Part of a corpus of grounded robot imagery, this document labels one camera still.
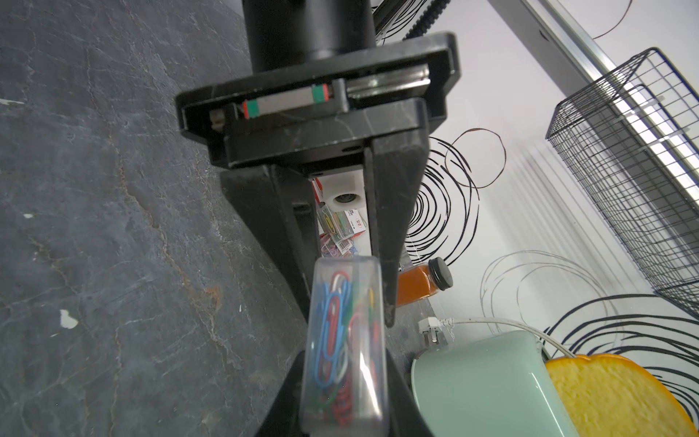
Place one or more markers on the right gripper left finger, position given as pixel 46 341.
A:
pixel 283 417

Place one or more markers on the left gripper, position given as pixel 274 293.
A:
pixel 325 111

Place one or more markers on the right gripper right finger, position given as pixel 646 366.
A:
pixel 404 415

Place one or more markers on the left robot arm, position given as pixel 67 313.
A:
pixel 289 33

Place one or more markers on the white storage box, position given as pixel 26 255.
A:
pixel 341 191

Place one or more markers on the mint green toaster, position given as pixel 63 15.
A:
pixel 493 387

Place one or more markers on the orange spice bottle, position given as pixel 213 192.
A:
pixel 423 281

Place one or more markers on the yellow toast slice front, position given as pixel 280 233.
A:
pixel 609 395

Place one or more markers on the aluminium wall rail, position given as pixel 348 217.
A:
pixel 590 60

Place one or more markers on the black wire basket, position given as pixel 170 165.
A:
pixel 654 222

